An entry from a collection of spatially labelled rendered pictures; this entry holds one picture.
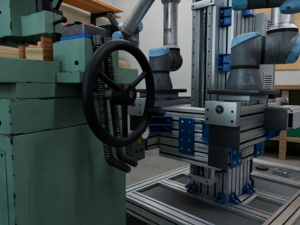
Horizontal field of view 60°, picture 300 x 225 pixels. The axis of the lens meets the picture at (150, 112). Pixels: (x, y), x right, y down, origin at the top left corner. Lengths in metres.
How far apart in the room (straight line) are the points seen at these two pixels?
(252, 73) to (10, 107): 0.87
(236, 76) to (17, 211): 0.90
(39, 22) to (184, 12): 3.53
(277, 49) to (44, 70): 0.85
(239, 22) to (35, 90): 1.06
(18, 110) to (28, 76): 0.09
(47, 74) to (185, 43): 3.57
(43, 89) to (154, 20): 3.88
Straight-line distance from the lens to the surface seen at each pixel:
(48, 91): 0.77
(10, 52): 0.89
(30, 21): 0.99
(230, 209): 1.44
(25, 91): 0.73
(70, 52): 0.77
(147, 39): 4.55
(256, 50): 1.14
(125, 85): 0.69
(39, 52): 0.76
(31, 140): 0.75
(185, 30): 4.26
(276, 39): 1.16
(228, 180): 1.44
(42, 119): 0.76
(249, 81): 1.14
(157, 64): 1.42
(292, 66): 3.85
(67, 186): 0.85
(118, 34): 1.59
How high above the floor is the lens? 0.83
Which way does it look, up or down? 6 degrees down
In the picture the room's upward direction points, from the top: straight up
